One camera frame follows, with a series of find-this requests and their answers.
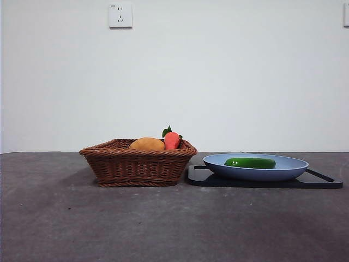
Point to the white wall switch plate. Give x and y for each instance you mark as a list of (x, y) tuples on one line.
[(346, 15)]

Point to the brown wicker basket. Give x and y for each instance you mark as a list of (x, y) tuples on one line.
[(133, 169)]

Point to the green chili pepper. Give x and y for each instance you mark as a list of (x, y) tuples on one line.
[(251, 163)]

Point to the orange carrot with green leaves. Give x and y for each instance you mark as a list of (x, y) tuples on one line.
[(171, 140)]

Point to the black glossy flat tray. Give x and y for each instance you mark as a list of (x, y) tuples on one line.
[(199, 177)]

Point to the white wall power socket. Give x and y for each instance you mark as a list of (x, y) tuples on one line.
[(120, 15)]

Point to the blue round plate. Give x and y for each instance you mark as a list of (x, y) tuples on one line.
[(253, 174)]

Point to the yellow-brown potato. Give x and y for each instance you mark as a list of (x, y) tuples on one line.
[(147, 143)]

